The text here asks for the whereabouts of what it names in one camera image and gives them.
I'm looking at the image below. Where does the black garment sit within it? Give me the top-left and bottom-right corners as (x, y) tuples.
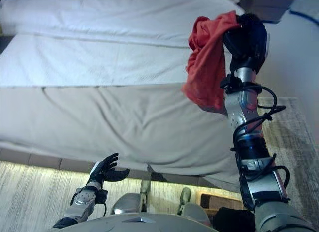
(213, 208), (256, 232)

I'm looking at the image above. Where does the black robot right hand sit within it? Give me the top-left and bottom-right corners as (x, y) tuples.
(223, 13), (271, 72)

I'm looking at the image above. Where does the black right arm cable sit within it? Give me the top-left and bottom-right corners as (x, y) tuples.
(230, 85), (291, 203)

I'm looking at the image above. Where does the brown wooden nightstand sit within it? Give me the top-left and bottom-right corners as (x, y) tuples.
(238, 0), (293, 24)

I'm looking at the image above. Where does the grey robot torso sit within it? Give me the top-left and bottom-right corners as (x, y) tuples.
(53, 213), (220, 232)

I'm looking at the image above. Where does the white bed duvet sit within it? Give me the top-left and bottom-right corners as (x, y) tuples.
(0, 0), (245, 89)

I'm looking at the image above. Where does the brown bed frame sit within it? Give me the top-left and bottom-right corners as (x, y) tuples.
(0, 147), (243, 194)

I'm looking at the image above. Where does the grey streaked rug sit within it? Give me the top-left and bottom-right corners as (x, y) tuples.
(0, 96), (319, 229)

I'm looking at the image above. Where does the red garment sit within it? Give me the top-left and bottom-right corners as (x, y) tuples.
(181, 9), (242, 114)

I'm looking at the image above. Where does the brown wicker basket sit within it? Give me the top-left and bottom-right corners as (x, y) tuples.
(195, 190), (255, 227)

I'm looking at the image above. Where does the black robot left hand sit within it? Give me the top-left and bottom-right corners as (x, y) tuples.
(88, 153), (131, 187)

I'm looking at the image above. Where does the robot right leg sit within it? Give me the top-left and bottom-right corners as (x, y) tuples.
(176, 186), (213, 226)

